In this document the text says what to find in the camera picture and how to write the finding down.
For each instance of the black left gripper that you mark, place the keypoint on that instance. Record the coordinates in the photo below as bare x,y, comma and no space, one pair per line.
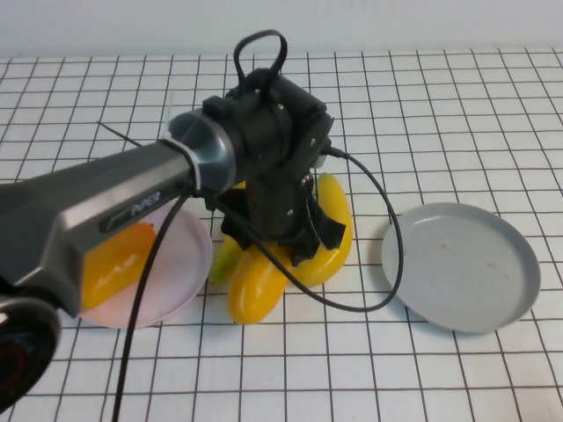
277,206

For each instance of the plain yellow banana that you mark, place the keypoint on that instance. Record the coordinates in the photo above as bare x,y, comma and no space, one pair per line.
338,206

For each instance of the yellow mango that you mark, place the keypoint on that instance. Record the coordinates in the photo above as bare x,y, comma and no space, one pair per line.
255,290

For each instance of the yellow banana with green end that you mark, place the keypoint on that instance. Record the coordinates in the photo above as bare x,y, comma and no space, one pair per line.
224,264

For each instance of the orange mango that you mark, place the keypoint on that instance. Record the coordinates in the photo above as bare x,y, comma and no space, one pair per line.
114,268

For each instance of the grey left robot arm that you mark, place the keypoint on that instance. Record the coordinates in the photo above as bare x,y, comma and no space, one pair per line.
114,193

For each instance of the pink round plate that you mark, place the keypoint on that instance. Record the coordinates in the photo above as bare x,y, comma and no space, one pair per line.
184,272

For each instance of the grey round plate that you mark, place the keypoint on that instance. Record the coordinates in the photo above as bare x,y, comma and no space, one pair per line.
462,272

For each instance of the white zip tie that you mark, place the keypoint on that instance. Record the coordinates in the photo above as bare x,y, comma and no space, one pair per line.
193,169

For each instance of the white grid tablecloth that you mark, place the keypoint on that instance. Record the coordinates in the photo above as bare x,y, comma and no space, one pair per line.
440,110

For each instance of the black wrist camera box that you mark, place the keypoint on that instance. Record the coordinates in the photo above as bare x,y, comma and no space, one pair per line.
319,132

